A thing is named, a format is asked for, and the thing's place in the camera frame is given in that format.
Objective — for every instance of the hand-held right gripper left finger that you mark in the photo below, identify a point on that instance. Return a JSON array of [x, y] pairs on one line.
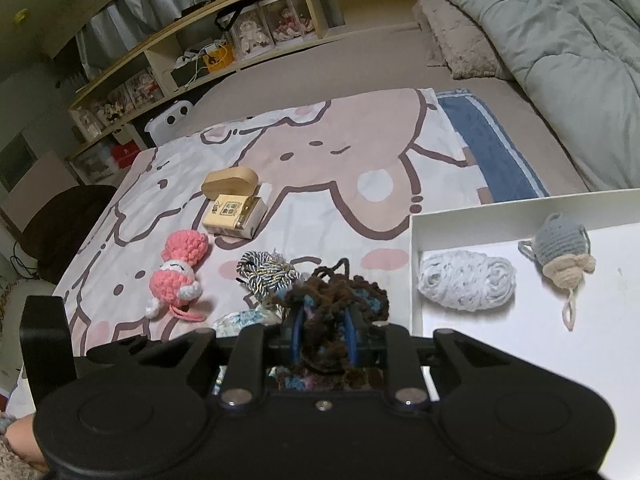
[[297, 332]]

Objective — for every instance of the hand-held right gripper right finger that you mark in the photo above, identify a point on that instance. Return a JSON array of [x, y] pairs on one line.
[[353, 335]]

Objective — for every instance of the brown crochet doll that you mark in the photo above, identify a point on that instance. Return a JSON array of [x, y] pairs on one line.
[[325, 290]]

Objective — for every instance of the floral fabric pouch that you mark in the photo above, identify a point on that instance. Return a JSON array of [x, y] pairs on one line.
[[245, 321]]

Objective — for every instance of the yellow tissue pack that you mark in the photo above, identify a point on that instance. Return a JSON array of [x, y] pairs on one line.
[[230, 217]]

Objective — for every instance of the pink crochet doll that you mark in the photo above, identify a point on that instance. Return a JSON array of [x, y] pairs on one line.
[[177, 270]]

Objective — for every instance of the oval wooden box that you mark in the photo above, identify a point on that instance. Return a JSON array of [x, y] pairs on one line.
[[231, 182]]

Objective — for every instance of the white cardboard box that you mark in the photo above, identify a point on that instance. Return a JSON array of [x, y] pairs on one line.
[[525, 385]]

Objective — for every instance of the person's left forearm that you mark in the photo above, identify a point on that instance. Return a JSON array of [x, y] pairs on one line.
[[20, 442]]

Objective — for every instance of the dark round chair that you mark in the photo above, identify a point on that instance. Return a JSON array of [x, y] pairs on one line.
[[65, 230]]

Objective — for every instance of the white yarn ball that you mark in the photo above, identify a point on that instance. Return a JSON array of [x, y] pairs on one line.
[[465, 280]]

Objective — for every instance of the printed cartoon blanket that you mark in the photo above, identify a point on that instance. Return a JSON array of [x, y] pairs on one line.
[[320, 160]]

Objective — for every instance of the clear storage bin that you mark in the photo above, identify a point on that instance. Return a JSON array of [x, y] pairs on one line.
[[92, 165]]

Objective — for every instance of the red box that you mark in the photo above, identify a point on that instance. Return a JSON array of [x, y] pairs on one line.
[[125, 154]]

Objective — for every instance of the grey-blue crochet doll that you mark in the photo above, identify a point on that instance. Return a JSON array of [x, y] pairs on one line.
[[560, 247]]

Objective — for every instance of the blue striped towel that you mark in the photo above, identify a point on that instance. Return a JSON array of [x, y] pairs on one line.
[[495, 155]]

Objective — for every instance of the row of small figurines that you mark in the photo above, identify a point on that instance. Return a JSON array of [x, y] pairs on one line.
[[127, 94]]

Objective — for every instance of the taupe bed sheet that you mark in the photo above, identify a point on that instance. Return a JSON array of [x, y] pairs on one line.
[[360, 60]]

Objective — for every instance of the orange bag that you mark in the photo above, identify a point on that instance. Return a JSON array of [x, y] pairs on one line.
[[219, 57]]

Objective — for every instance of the clear figurine display box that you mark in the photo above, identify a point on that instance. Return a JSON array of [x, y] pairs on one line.
[[250, 30], [290, 17]]

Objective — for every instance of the beige fluffy pillow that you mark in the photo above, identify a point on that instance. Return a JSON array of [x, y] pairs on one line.
[[460, 45]]

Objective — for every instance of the wooden shelf unit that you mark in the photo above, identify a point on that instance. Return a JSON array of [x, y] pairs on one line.
[[150, 44]]

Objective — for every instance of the grey-green quilt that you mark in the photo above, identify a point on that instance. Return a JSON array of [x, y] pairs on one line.
[[565, 45]]

